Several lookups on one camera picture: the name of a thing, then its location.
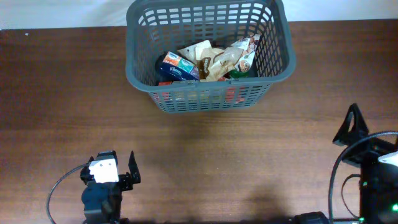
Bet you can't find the tissue pocket pack bundle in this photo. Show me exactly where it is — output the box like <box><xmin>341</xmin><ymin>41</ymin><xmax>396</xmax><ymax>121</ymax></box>
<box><xmin>158</xmin><ymin>52</ymin><xmax>200</xmax><ymax>81</ymax></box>

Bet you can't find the green lid jar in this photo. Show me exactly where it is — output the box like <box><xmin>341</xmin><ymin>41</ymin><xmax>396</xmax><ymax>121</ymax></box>
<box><xmin>228</xmin><ymin>70</ymin><xmax>249</xmax><ymax>79</ymax></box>

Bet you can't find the brown snack bag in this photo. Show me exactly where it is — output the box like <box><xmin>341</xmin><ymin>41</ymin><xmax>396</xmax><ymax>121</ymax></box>
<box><xmin>197</xmin><ymin>34</ymin><xmax>261</xmax><ymax>82</ymax></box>
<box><xmin>177</xmin><ymin>40</ymin><xmax>211</xmax><ymax>64</ymax></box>

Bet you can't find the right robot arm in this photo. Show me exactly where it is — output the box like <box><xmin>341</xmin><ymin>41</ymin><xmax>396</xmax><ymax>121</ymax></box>
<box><xmin>290</xmin><ymin>103</ymin><xmax>397</xmax><ymax>224</ymax></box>

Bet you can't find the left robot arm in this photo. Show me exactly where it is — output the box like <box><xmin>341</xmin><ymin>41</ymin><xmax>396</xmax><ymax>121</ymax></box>
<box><xmin>80</xmin><ymin>151</ymin><xmax>141</xmax><ymax>224</ymax></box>

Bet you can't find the grey plastic basket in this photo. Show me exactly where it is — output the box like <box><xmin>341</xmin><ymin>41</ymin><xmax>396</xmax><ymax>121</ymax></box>
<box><xmin>126</xmin><ymin>0</ymin><xmax>296</xmax><ymax>113</ymax></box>

